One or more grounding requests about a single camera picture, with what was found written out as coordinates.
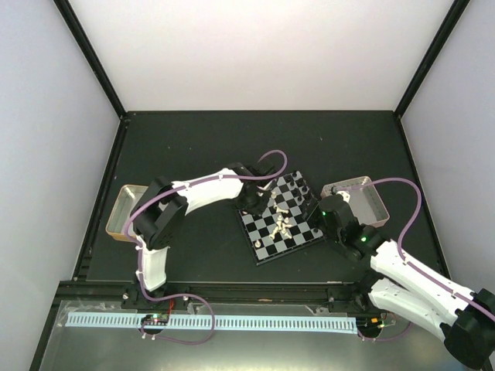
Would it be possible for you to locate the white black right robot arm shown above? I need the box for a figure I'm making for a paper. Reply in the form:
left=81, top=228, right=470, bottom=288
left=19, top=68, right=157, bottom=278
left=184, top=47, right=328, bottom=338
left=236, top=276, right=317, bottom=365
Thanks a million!
left=302, top=194, right=494, bottom=369

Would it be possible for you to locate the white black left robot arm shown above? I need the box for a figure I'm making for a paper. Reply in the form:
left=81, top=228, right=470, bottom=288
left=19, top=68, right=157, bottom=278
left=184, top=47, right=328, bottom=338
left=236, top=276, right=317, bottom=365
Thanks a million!
left=122, top=160, right=278, bottom=308

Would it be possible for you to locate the black chess pieces group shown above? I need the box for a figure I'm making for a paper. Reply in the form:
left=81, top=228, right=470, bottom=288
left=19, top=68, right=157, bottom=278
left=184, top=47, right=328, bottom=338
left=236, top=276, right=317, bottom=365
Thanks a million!
left=284, top=171, right=313, bottom=205

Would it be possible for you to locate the pile of white chess pieces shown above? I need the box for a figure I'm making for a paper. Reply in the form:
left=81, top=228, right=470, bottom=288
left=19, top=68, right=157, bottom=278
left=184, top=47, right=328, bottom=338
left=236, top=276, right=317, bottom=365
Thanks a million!
left=269, top=203, right=293, bottom=240

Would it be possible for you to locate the black grey chess board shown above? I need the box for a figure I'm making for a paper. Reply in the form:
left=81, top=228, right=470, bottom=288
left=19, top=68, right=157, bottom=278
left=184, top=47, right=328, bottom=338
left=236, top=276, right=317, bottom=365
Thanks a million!
left=238, top=170, right=323, bottom=265

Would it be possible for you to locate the right controller circuit board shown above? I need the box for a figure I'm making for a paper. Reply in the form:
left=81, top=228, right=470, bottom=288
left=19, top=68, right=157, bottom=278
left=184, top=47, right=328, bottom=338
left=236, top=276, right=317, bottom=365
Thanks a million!
left=357, top=316, right=397, bottom=329

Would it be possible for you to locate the controller circuit board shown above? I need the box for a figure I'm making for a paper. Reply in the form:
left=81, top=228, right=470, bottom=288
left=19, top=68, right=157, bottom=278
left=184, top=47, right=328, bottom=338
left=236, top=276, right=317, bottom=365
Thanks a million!
left=141, top=314, right=169, bottom=326
left=357, top=316, right=397, bottom=329

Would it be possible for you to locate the left controller circuit board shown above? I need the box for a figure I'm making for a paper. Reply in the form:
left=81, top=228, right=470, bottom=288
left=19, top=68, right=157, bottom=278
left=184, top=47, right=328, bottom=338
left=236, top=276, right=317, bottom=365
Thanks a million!
left=141, top=314, right=169, bottom=326

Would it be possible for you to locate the pink metal tray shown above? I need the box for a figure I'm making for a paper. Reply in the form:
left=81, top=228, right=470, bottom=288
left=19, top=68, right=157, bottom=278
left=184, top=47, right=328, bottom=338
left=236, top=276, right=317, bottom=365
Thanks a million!
left=320, top=176, right=390, bottom=227

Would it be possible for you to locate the gold rimmed metal tin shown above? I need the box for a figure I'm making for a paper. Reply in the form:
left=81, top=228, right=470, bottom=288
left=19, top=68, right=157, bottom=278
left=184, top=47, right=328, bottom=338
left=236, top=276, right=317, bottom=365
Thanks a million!
left=105, top=185, right=148, bottom=242

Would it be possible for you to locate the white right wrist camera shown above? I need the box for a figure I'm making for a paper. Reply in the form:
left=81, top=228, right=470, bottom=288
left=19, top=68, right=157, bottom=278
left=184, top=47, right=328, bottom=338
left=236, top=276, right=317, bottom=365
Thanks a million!
left=332, top=187, right=351, bottom=203

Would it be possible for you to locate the white slotted cable duct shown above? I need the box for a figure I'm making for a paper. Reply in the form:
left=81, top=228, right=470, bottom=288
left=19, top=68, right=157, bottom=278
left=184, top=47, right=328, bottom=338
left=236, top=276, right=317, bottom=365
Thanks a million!
left=65, top=312, right=357, bottom=335

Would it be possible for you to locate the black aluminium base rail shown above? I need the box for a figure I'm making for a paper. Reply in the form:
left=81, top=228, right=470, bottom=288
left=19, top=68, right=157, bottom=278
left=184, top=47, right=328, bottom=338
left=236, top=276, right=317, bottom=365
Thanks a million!
left=53, top=281, right=364, bottom=311

